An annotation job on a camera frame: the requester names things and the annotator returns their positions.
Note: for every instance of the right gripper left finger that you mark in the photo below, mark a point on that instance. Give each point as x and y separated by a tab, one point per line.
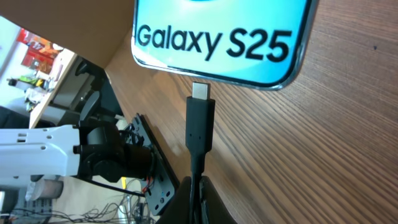
178	210

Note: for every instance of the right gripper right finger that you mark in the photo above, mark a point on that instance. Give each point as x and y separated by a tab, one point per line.
213	210

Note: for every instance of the Galaxy S25 smartphone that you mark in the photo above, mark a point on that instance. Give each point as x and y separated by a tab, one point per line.
258	44

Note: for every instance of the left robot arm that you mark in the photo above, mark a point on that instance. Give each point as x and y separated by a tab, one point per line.
83	151

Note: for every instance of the cluttered background desk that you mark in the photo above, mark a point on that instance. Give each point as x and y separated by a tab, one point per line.
51	63

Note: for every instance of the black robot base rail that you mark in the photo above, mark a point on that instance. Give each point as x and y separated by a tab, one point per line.
163	183

